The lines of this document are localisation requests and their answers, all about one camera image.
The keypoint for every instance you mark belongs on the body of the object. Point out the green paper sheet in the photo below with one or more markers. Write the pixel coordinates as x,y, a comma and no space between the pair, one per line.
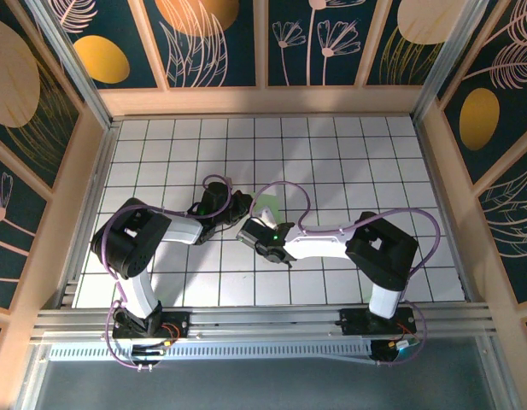
267,200

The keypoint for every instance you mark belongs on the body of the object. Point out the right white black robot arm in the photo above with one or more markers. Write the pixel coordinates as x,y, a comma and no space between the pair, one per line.
382,252

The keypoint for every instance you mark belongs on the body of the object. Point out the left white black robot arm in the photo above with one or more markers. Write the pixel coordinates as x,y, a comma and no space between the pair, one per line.
126,239

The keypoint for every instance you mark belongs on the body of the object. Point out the yellow power connector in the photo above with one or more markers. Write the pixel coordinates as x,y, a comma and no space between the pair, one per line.
392,344
165,342

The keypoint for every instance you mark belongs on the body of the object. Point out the black electronics module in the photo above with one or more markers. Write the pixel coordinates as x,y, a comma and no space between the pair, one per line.
145,356
382,354

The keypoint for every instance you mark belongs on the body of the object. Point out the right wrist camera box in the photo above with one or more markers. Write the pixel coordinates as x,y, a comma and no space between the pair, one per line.
267,218

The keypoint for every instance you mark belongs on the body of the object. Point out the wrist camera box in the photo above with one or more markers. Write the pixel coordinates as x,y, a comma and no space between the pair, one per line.
267,218
228,181

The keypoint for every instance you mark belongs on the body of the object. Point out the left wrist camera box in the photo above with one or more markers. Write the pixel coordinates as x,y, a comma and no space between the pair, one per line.
228,181

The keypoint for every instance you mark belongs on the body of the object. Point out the long aluminium mounting rail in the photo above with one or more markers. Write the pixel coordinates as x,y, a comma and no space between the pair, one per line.
267,324

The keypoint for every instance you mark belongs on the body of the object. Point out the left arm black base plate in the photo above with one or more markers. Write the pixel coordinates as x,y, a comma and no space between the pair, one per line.
179,320

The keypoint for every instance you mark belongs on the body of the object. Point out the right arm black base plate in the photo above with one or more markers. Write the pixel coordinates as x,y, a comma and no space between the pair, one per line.
353,322

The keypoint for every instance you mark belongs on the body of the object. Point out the aluminium corner post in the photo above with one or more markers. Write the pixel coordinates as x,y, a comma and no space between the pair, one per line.
448,64
74,64

